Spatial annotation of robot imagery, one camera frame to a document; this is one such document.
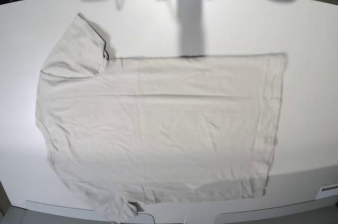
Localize beige T-shirt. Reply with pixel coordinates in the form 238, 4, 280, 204
36, 16, 286, 223

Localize white label sticker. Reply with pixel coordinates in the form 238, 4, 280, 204
317, 164, 337, 177

